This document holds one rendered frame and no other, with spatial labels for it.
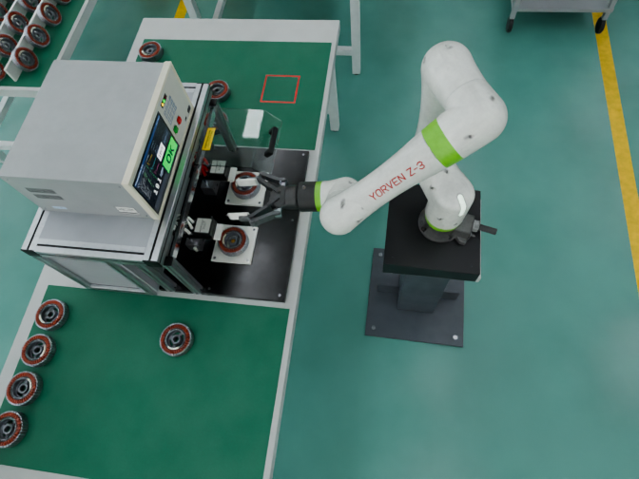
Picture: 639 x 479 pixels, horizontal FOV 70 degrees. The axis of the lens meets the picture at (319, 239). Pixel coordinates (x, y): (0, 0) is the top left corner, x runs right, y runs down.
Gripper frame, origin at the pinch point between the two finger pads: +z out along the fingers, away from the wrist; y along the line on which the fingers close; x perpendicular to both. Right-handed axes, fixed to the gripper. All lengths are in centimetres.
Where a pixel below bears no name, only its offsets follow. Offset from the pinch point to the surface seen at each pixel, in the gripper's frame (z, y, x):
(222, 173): 14.0, 20.4, -11.8
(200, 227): 18.3, -1.9, -13.5
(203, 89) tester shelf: 16.8, 40.1, 10.0
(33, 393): 71, -58, -27
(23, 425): 71, -68, -28
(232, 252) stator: 10.1, -5.2, -25.4
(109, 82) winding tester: 34, 22, 31
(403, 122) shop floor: -47, 128, -101
